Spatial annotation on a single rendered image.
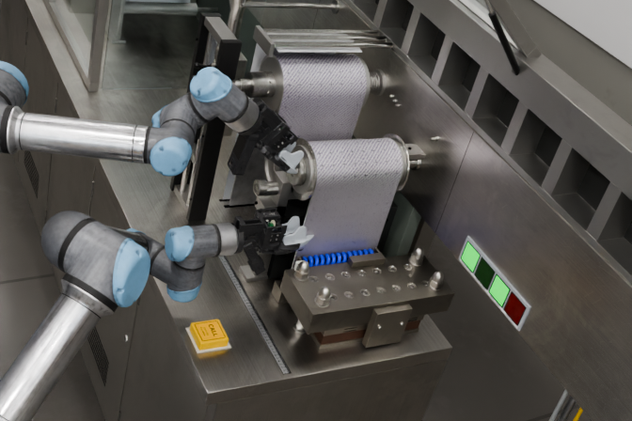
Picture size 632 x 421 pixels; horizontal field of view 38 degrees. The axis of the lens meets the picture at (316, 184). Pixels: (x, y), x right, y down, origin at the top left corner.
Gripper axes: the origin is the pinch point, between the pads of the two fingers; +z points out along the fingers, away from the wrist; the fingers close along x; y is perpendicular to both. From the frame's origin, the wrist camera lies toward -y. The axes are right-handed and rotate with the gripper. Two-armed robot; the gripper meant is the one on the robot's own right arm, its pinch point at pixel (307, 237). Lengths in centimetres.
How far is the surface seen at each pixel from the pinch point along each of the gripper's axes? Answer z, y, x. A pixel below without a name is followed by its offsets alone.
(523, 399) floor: 130, -109, 17
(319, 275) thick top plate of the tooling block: 1.2, -5.9, -7.6
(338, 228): 7.9, 2.0, -0.3
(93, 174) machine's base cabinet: -29, -32, 76
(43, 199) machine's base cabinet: -29, -81, 130
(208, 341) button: -27.5, -16.5, -13.2
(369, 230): 17.4, 0.3, -0.2
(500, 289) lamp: 29.3, 10.2, -36.3
